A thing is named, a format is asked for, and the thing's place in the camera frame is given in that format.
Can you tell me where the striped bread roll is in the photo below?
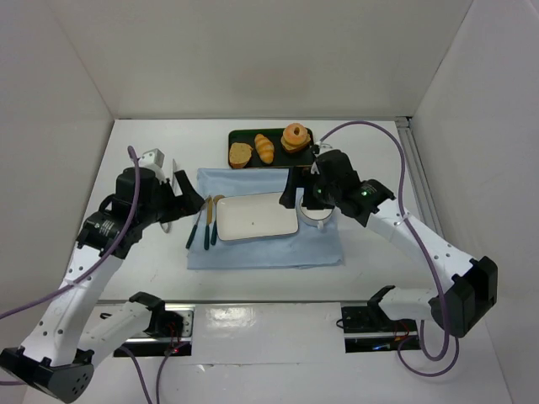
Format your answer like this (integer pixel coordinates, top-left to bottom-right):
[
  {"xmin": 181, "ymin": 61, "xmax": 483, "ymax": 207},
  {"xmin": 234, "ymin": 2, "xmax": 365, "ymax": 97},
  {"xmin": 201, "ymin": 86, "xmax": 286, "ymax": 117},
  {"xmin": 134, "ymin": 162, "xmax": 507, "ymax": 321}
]
[{"xmin": 254, "ymin": 134, "xmax": 275, "ymax": 165}]

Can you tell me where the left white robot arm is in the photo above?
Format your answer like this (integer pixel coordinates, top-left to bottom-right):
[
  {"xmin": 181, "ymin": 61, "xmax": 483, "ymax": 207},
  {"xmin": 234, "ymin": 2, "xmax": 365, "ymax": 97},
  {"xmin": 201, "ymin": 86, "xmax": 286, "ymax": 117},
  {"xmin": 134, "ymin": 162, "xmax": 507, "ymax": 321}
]
[{"xmin": 1, "ymin": 148, "xmax": 205, "ymax": 403}]

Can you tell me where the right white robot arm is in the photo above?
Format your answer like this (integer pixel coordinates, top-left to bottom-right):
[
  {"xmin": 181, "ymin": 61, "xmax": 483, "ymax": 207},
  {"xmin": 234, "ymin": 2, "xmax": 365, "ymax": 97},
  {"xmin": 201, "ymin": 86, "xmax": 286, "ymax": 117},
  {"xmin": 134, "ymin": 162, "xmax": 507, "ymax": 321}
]
[{"xmin": 280, "ymin": 150, "xmax": 498, "ymax": 338}]

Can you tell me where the sliced brown bread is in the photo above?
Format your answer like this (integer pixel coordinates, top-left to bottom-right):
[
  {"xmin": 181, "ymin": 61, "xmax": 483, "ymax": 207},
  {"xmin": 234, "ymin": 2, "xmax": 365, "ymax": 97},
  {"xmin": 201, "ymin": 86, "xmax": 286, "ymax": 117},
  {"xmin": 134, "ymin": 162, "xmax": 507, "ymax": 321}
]
[{"xmin": 228, "ymin": 142, "xmax": 253, "ymax": 169}]

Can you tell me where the dark green tray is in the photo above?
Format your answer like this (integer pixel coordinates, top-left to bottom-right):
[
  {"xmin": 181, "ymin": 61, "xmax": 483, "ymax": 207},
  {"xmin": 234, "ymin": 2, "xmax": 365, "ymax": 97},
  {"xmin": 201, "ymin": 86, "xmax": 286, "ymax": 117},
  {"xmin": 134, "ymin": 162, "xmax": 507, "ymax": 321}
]
[{"xmin": 228, "ymin": 128, "xmax": 314, "ymax": 168}]

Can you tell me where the light blue cloth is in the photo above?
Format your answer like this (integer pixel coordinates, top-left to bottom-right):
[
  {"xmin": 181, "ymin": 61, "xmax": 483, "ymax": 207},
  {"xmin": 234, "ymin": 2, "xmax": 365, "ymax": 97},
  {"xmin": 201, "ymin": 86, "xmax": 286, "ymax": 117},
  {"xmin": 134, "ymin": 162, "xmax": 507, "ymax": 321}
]
[{"xmin": 187, "ymin": 168, "xmax": 344, "ymax": 270}]

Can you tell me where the white rectangular plate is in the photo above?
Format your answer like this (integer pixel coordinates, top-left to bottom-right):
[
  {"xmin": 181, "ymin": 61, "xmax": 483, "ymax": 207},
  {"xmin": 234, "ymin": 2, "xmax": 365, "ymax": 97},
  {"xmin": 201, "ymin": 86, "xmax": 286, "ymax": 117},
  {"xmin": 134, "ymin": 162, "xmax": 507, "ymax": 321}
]
[{"xmin": 216, "ymin": 193, "xmax": 299, "ymax": 242}]

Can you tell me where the bagel sandwich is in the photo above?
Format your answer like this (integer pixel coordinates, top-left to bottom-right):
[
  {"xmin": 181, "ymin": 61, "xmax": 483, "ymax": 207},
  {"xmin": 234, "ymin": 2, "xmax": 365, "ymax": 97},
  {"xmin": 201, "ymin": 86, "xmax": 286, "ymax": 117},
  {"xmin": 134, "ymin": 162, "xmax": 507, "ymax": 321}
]
[{"xmin": 280, "ymin": 123, "xmax": 311, "ymax": 154}]

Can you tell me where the white bowl with handle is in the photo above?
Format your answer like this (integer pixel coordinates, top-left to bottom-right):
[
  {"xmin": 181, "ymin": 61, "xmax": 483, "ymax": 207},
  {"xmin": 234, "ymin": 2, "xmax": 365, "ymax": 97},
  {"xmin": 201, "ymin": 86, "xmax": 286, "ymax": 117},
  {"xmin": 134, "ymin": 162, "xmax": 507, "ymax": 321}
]
[{"xmin": 296, "ymin": 198, "xmax": 334, "ymax": 231}]

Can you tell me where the gold fork green handle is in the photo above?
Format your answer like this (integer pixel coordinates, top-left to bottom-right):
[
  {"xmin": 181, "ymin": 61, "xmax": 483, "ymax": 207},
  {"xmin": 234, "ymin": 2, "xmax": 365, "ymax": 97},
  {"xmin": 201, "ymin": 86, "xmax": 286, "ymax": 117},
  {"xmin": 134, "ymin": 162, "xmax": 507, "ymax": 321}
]
[{"xmin": 185, "ymin": 197, "xmax": 210, "ymax": 250}]

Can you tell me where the gold knife green handle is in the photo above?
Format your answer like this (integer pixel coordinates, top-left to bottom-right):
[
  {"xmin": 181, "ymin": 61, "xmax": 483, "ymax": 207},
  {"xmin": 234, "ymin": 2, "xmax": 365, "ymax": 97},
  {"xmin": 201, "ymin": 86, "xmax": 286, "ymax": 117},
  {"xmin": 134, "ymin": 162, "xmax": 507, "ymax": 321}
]
[{"xmin": 204, "ymin": 196, "xmax": 213, "ymax": 251}]

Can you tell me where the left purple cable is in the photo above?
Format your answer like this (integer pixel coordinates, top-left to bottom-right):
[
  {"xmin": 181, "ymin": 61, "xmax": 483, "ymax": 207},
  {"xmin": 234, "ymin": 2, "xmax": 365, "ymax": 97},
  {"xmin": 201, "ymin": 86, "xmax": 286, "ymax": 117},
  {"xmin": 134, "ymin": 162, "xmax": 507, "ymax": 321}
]
[{"xmin": 0, "ymin": 145, "xmax": 153, "ymax": 404}]

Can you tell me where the purple cable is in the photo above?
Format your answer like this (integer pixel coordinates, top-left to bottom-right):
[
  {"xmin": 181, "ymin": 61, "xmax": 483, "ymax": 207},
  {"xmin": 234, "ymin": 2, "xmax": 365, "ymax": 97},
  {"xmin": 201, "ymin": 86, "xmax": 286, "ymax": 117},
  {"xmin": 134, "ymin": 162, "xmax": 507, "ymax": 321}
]
[
  {"xmin": 0, "ymin": 145, "xmax": 153, "ymax": 404},
  {"xmin": 318, "ymin": 120, "xmax": 460, "ymax": 375}
]

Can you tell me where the gold spoon green handle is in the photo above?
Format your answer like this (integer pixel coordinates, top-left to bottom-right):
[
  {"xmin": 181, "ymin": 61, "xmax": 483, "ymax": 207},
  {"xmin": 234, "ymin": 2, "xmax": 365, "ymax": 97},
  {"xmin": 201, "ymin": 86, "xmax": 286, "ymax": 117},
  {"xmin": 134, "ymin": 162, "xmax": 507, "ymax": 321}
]
[{"xmin": 210, "ymin": 194, "xmax": 225, "ymax": 246}]

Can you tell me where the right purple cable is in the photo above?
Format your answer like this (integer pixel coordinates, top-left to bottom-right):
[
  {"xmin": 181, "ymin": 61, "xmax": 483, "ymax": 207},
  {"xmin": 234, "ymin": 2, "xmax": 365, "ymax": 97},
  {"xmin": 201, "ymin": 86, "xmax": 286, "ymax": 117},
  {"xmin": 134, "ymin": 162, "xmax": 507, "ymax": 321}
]
[{"xmin": 318, "ymin": 120, "xmax": 460, "ymax": 375}]

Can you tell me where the aluminium rail right side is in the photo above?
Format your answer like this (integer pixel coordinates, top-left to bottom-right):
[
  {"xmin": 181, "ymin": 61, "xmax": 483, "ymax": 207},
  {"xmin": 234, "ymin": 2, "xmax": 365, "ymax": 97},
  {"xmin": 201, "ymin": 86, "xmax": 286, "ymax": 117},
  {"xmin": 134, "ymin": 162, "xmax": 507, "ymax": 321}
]
[{"xmin": 395, "ymin": 117, "xmax": 445, "ymax": 238}]

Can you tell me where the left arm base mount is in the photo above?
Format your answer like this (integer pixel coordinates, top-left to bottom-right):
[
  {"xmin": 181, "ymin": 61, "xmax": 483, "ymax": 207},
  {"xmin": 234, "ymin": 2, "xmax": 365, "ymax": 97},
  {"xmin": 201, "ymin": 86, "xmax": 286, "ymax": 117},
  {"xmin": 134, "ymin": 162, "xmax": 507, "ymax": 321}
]
[{"xmin": 95, "ymin": 300, "xmax": 195, "ymax": 358}]

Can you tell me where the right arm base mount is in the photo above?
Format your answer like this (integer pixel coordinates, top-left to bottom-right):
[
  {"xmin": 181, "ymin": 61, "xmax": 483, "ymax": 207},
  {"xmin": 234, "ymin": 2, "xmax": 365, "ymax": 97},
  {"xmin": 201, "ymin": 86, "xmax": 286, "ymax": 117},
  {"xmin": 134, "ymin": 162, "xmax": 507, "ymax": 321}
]
[{"xmin": 335, "ymin": 306, "xmax": 420, "ymax": 354}]

